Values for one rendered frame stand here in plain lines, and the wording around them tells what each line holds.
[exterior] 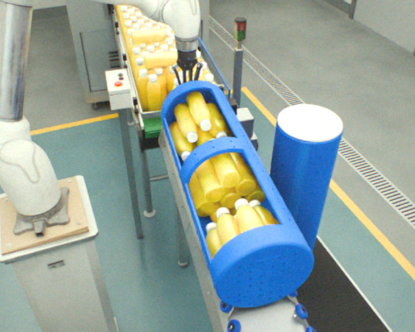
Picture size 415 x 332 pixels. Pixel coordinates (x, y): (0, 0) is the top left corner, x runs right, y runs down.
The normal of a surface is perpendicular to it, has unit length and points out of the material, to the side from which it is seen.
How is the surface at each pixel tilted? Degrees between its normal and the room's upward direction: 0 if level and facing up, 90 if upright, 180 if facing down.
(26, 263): 90
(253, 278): 90
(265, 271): 90
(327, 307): 0
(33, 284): 90
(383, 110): 0
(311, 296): 0
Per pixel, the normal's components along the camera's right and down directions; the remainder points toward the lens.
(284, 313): 0.00, -0.77
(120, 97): 0.25, 0.62
